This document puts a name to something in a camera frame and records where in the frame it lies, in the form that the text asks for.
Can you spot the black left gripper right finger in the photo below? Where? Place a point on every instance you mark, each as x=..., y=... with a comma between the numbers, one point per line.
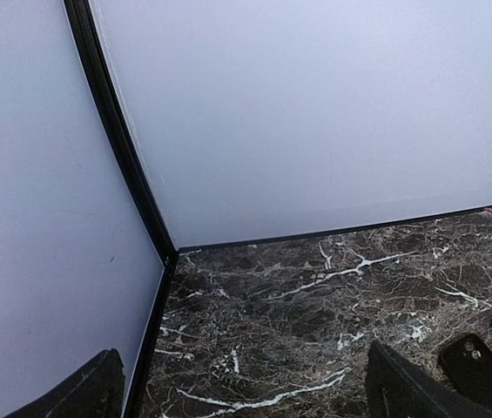
x=395, y=387

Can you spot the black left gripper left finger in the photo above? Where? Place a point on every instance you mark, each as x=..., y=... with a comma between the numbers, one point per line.
x=95, y=390

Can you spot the black phone case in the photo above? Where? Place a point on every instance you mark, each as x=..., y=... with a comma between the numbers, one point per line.
x=467, y=362

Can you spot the black left frame post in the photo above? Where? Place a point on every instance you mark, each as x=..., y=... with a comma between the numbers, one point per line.
x=98, y=77

